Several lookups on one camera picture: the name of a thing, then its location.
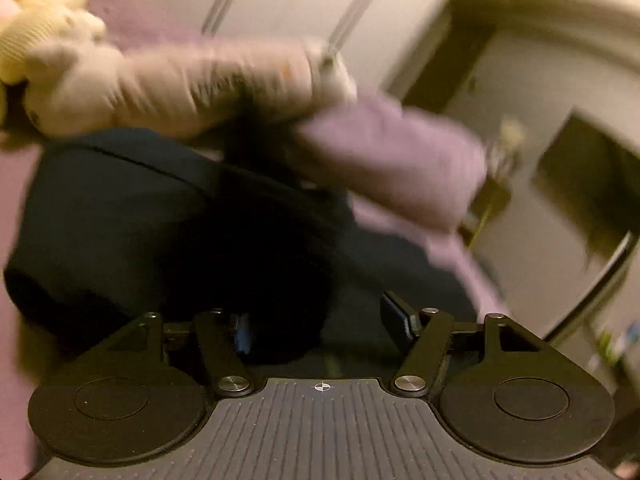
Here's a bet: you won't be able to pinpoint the pale yellow plush toy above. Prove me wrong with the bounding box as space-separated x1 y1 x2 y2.
0 0 107 86

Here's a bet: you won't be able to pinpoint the dark wall screen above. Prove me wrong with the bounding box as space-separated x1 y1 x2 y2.
532 112 640 266

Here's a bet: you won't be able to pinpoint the pale dried flowers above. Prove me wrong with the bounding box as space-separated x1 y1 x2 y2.
492 116 528 181

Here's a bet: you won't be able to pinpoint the purple pillow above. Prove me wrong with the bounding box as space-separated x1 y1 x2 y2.
294 94 489 235

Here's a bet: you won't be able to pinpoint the dark navy garment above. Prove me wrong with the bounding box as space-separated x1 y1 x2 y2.
4 127 477 367

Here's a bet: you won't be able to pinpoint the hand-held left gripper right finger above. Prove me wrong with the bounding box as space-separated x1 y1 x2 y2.
380 290 563 399

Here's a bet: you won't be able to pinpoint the long cream plush cat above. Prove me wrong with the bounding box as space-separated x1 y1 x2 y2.
22 35 359 139

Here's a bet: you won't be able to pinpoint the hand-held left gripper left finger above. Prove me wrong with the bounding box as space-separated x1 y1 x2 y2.
75 309 256 397

